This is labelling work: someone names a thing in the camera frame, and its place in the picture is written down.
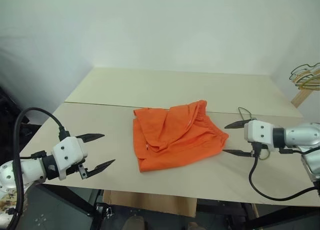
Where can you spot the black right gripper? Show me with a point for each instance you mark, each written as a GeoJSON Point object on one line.
{"type": "Point", "coordinates": [256, 150]}

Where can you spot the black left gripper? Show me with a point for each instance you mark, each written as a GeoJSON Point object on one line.
{"type": "Point", "coordinates": [73, 169]}

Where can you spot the orange shorts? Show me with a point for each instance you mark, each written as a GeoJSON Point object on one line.
{"type": "Point", "coordinates": [172, 140]}

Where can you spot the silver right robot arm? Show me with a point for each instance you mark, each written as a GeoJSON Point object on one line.
{"type": "Point", "coordinates": [300, 135]}

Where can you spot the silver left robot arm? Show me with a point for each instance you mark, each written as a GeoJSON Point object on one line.
{"type": "Point", "coordinates": [27, 170]}

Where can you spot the brown cardboard box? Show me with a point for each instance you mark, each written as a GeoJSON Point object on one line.
{"type": "Point", "coordinates": [150, 202]}

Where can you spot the black bulky object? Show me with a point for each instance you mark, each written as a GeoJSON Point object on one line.
{"type": "Point", "coordinates": [10, 110]}

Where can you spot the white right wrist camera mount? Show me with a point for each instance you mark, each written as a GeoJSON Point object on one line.
{"type": "Point", "coordinates": [258, 132]}

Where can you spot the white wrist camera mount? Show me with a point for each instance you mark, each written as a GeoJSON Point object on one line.
{"type": "Point", "coordinates": [258, 132]}
{"type": "Point", "coordinates": [70, 150]}

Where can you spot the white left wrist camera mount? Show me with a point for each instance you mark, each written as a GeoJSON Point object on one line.
{"type": "Point", "coordinates": [70, 150]}

